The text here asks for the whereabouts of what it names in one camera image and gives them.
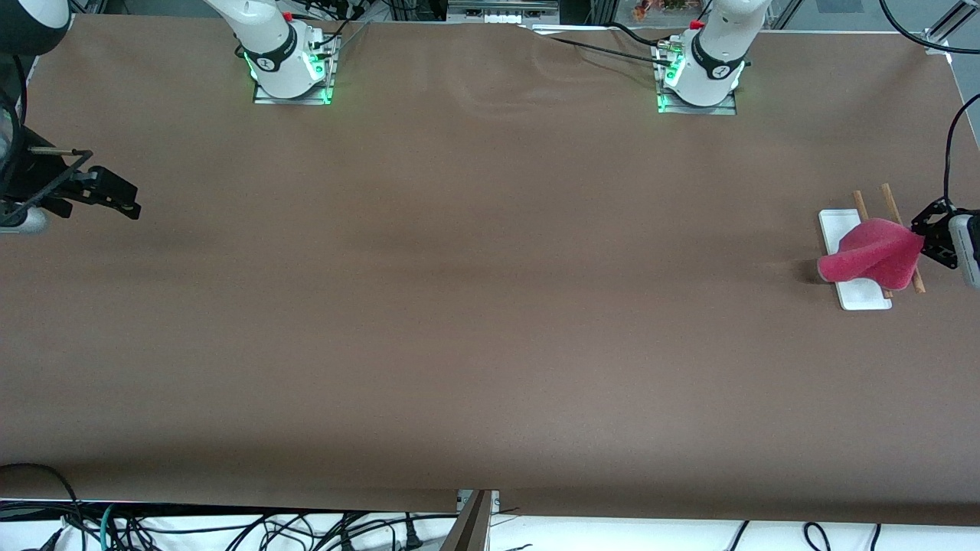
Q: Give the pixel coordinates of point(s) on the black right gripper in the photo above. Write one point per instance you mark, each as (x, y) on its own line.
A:
(32, 180)

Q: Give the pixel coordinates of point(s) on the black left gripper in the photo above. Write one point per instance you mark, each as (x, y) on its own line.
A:
(935, 233)

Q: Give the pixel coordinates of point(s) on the pink and grey towel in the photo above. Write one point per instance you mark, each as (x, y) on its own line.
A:
(873, 249)

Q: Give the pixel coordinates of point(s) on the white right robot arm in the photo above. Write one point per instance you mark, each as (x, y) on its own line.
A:
(268, 38)

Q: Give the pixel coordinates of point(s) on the wooden rack rod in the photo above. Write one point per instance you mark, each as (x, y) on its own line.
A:
(890, 203)
(859, 203)

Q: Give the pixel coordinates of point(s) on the white towel rack base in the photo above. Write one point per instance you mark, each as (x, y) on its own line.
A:
(865, 295)

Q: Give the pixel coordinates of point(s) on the aluminium corner profile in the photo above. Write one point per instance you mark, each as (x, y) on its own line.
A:
(938, 38)

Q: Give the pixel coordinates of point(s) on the orange red object cluster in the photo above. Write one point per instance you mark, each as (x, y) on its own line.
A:
(658, 8)

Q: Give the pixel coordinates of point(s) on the white connector block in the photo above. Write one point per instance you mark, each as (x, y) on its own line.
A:
(503, 18)

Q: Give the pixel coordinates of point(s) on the aluminium frame bar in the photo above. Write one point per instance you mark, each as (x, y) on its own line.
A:
(505, 6)

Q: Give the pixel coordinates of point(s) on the brown table support post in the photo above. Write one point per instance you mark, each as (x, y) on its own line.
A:
(471, 528)

